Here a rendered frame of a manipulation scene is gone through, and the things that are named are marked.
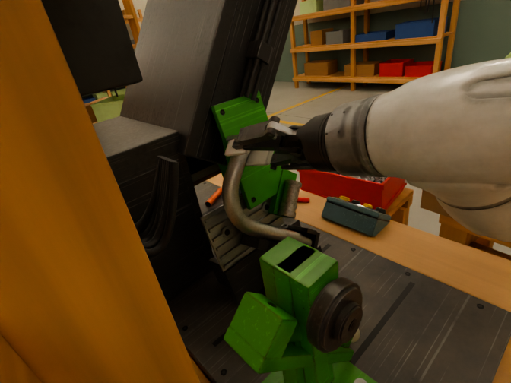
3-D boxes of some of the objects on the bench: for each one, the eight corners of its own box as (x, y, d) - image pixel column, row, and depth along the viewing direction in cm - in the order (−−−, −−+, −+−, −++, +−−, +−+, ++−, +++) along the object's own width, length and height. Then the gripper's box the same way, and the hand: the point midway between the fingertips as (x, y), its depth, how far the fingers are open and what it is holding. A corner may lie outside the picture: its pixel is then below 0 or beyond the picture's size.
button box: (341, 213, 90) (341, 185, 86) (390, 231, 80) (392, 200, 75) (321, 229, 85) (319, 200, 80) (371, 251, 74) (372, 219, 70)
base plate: (186, 175, 128) (185, 171, 127) (515, 323, 52) (518, 314, 51) (83, 223, 105) (80, 218, 104) (400, 611, 29) (401, 606, 28)
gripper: (384, 143, 43) (275, 153, 62) (308, 76, 33) (206, 113, 52) (372, 192, 42) (265, 188, 61) (290, 137, 32) (192, 153, 51)
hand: (248, 152), depth 54 cm, fingers open, 4 cm apart
